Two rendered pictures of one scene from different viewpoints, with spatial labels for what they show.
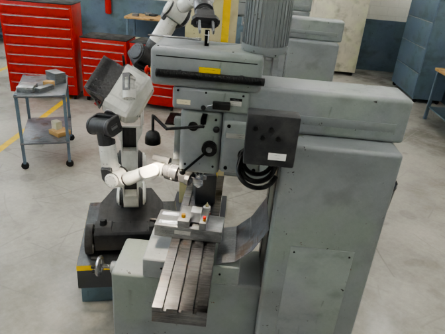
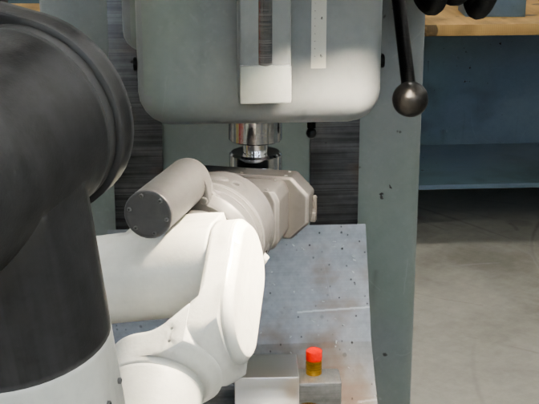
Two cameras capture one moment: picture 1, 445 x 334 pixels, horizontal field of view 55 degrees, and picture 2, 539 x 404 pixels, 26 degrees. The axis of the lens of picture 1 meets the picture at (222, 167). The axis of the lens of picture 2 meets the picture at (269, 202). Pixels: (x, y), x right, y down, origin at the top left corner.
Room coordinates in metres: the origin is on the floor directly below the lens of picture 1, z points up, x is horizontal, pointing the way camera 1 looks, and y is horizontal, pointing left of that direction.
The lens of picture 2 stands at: (1.97, 1.12, 1.53)
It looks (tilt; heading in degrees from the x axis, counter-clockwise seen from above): 17 degrees down; 264
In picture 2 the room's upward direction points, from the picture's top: straight up
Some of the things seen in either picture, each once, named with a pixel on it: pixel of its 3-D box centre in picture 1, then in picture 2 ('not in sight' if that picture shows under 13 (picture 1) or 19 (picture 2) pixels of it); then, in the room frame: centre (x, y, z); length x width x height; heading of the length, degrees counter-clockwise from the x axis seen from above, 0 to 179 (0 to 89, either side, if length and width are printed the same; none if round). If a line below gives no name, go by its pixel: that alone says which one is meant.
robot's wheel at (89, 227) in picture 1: (89, 238); not in sight; (2.29, 0.84, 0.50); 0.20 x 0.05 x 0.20; 11
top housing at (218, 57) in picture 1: (208, 63); not in sight; (1.88, 0.10, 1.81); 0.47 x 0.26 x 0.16; 89
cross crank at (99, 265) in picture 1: (105, 266); not in sight; (1.89, 0.61, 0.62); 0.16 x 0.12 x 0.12; 89
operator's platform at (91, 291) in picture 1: (132, 251); not in sight; (2.58, 0.62, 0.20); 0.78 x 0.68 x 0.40; 11
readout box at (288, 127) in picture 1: (271, 138); not in sight; (1.54, -0.18, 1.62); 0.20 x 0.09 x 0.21; 89
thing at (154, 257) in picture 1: (194, 252); not in sight; (1.88, 0.11, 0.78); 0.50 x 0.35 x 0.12; 89
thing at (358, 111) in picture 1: (312, 107); not in sight; (1.87, -0.39, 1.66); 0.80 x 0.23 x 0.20; 89
